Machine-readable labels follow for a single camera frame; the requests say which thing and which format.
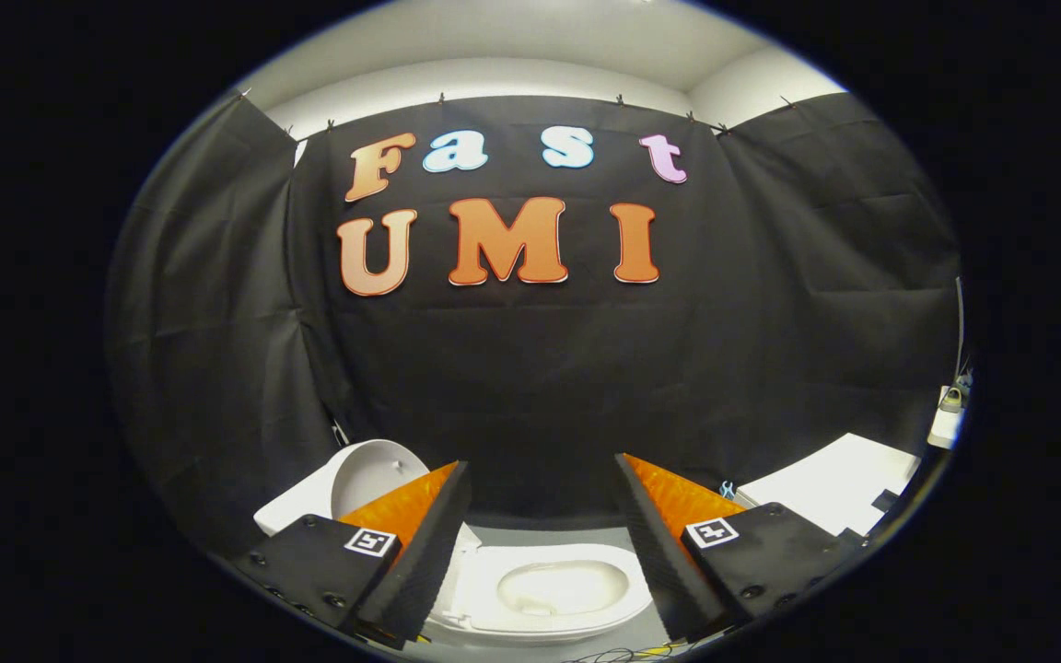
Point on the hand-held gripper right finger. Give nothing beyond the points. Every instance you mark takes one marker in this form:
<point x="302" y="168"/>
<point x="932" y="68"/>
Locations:
<point x="652" y="543"/>

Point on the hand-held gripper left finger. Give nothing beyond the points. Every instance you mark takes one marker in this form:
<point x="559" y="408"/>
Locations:
<point x="438" y="543"/>

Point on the white toilet seat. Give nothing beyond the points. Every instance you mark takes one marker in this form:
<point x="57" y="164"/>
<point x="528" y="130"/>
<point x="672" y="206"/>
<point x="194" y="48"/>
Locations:
<point x="609" y="603"/>

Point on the white toilet with tank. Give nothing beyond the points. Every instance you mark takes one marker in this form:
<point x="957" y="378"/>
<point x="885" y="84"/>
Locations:
<point x="296" y="502"/>

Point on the blue plastic clip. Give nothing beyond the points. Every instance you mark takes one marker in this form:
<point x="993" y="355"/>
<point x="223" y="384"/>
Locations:
<point x="727" y="490"/>

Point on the white drawer cabinet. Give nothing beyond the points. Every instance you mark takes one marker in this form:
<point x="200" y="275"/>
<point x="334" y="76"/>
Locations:
<point x="834" y="483"/>

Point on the black backdrop cloth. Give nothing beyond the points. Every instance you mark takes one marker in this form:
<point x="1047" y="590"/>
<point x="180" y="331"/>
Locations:
<point x="540" y="368"/>

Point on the white side shelf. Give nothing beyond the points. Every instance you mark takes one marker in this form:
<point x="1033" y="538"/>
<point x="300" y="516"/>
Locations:
<point x="947" y="424"/>

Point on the row of black clips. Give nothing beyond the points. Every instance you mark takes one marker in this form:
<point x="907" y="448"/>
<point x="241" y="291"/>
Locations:
<point x="620" y="99"/>

